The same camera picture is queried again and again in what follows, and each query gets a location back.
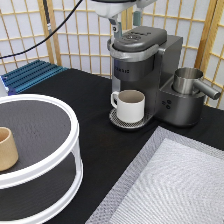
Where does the grey coffee machine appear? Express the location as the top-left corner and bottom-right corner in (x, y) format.
(108, 34), (207, 130)

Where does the black cable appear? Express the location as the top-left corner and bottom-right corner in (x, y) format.
(0, 0), (84, 62)

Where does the steel milk frother jug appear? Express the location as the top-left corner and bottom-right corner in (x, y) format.
(173, 67), (221, 100)

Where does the white ceramic mug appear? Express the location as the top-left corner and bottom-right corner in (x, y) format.
(111, 90), (145, 123)

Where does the wooden shoji screen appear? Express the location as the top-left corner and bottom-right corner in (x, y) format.
(0, 0), (224, 110)

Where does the white two-tier round shelf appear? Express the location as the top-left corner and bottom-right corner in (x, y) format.
(0, 94), (83, 224)

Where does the blue ridged mat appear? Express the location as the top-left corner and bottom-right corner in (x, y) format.
(2, 60), (66, 95)

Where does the tan wooden cup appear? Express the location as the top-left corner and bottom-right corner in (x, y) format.
(0, 127), (18, 171)

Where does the coffee machine lid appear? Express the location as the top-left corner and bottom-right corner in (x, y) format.
(113, 26), (167, 52)

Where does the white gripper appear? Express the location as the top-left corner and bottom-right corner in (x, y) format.
(91, 0), (156, 39)

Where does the grey woven placemat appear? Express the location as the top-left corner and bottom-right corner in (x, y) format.
(85, 127), (224, 224)

